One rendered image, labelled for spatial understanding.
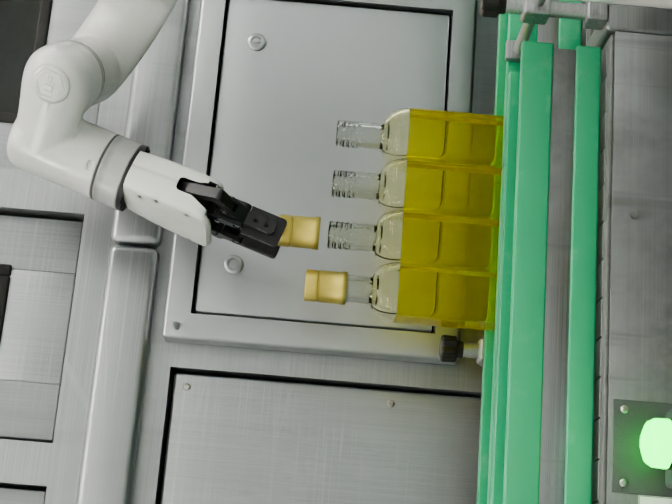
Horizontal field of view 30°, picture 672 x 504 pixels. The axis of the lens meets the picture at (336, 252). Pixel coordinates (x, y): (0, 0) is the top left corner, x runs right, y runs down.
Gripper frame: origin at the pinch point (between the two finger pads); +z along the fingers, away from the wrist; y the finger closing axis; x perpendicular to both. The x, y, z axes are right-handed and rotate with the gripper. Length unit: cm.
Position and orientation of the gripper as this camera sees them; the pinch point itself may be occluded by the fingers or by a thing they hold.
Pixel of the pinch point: (263, 233)
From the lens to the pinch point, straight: 133.5
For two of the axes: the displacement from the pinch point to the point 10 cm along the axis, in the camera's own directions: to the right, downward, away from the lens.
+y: 0.8, -2.9, -9.5
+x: 3.8, -8.8, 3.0
